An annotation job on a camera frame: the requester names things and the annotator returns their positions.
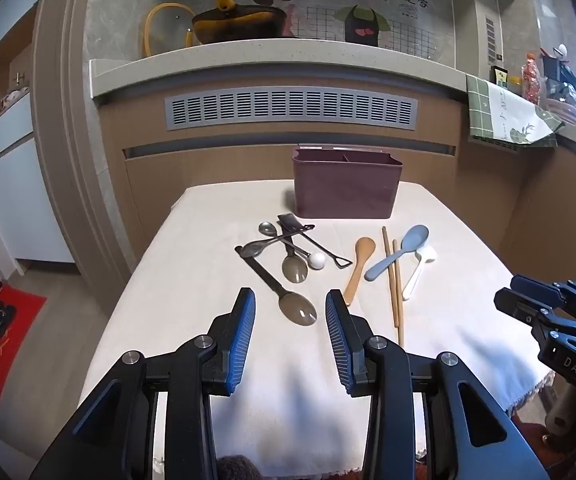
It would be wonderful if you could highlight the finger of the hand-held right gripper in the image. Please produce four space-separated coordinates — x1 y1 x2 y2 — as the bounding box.
494 287 564 331
512 275 576 311

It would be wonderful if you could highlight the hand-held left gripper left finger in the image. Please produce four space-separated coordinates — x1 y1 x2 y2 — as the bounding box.
30 287 257 480

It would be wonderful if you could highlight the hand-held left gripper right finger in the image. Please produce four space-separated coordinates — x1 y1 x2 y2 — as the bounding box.
324 289 551 480

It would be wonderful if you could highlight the wooden spoon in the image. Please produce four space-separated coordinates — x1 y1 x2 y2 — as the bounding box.
344 236 377 307

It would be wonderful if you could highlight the wooden chopstick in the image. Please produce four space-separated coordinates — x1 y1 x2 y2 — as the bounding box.
381 226 405 347
392 239 403 328

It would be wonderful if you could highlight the metal spoon with white ball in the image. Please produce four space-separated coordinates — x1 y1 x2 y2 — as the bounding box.
259 221 327 270

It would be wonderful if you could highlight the blue plastic spoon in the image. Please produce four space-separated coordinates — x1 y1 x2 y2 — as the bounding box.
364 224 429 282

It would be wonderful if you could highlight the shovel-shaped metal spoon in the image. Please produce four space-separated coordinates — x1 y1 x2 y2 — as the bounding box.
277 213 353 271

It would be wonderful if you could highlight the maroon plastic utensil holder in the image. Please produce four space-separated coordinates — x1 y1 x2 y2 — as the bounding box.
292 145 403 219

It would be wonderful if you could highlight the large translucent grey spoon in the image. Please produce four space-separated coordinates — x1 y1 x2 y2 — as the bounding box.
234 245 317 326

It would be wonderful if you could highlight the small translucent grey spoon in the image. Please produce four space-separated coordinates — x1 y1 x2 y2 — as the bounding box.
282 232 309 283

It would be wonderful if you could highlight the plain metal spoon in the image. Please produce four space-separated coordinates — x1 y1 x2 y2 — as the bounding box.
242 222 315 258

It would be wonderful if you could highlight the white plastic spoon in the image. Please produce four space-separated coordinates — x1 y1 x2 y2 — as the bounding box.
402 245 438 302

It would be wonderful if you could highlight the white tablecloth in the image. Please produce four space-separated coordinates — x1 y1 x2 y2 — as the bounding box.
80 180 554 476

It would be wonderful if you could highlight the green checked towel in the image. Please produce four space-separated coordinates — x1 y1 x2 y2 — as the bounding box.
465 74 566 148

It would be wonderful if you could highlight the red chili bottle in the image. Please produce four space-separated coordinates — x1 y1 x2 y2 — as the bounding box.
520 53 541 103

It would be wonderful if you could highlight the dark kitchen object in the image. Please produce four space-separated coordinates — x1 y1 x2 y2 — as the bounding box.
540 45 576 111

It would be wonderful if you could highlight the grey vent grille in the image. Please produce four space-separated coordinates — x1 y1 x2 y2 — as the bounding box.
164 87 419 133

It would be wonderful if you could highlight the white cabinet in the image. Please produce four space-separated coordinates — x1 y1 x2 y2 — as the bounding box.
0 95 76 266

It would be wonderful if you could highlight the stone kitchen countertop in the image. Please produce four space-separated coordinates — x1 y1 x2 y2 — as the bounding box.
89 40 576 146

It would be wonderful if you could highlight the small wall vent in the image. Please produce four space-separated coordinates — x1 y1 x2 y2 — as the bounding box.
485 15 499 61

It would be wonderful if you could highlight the cartoon wall poster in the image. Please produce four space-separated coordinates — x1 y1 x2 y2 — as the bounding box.
188 0 456 68

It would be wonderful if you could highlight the dark wok with yellow handle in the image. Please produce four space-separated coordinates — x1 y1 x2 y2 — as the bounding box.
191 0 293 46

